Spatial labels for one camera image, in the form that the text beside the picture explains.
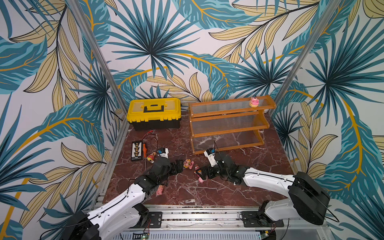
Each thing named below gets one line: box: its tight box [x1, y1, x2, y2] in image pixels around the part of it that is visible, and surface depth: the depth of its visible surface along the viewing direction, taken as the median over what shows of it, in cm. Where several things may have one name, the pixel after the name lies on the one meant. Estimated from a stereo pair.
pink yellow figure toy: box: [183, 159, 195, 170], surface depth 92 cm
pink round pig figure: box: [249, 96, 260, 108], surface depth 85 cm
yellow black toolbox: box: [126, 98, 182, 131], surface depth 100 cm
